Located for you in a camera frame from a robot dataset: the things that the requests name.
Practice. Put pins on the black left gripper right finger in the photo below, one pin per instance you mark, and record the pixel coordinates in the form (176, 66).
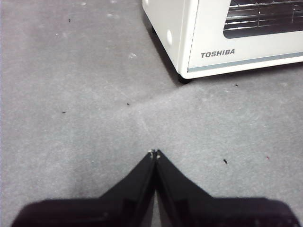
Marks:
(201, 212)

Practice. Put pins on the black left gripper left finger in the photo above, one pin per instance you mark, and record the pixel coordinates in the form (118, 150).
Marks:
(106, 212)

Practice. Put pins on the glass oven door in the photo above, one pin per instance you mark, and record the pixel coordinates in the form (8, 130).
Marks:
(208, 28)

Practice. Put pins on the black oven foot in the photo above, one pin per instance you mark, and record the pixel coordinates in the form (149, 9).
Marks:
(184, 80)

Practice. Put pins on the cream Toshiba toaster oven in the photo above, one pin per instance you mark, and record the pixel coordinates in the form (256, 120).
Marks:
(165, 19)

